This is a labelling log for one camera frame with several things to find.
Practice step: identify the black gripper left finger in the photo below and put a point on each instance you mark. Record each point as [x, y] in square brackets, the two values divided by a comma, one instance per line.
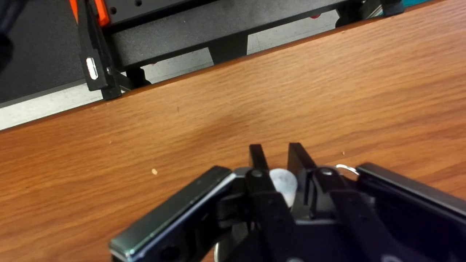
[271, 215]

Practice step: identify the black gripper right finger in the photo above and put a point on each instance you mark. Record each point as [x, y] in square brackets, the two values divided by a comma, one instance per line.
[327, 195]

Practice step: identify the white marker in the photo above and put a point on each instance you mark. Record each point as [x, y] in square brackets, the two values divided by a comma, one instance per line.
[285, 183]

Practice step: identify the near black orange clamp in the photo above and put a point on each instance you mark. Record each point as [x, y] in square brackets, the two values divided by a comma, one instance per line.
[97, 64]

